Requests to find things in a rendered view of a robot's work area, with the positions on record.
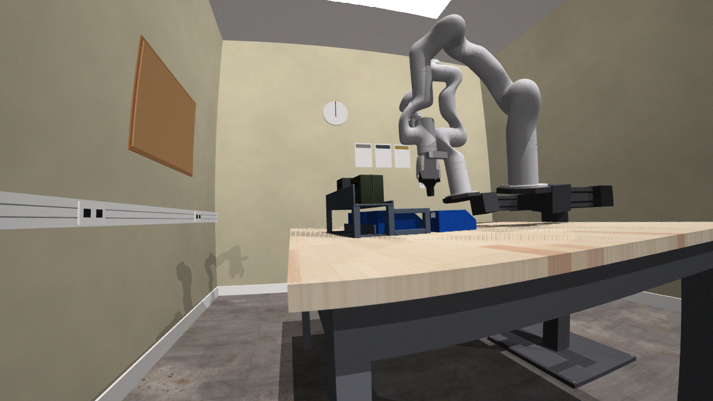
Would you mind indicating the olive green case with orange latches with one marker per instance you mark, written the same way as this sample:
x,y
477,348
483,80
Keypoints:
x,y
368,189

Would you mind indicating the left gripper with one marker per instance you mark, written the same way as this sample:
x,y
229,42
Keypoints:
x,y
429,173

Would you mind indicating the grey metal shelf rack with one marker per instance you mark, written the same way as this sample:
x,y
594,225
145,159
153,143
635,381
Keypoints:
x,y
344,199

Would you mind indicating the dark grey case with orange latches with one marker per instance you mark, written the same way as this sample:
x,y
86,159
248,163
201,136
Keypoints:
x,y
343,182

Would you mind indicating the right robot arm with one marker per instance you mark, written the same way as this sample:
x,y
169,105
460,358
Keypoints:
x,y
448,138

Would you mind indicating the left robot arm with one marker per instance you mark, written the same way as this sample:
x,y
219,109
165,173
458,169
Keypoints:
x,y
519,100

